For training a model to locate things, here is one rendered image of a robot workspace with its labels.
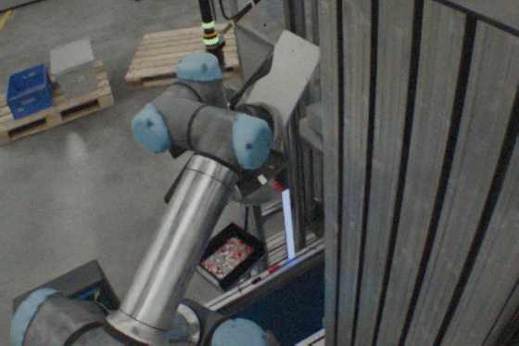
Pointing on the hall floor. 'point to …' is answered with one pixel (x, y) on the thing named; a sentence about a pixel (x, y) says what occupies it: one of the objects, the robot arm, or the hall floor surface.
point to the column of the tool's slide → (308, 84)
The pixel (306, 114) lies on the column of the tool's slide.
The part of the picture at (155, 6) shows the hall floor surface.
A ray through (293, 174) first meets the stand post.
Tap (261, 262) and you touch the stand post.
